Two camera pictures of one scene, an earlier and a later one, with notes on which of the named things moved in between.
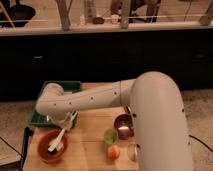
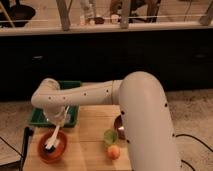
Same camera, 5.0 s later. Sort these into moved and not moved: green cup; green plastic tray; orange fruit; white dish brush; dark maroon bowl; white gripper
Moved: white dish brush; white gripper
Not moved: dark maroon bowl; green plastic tray; orange fruit; green cup
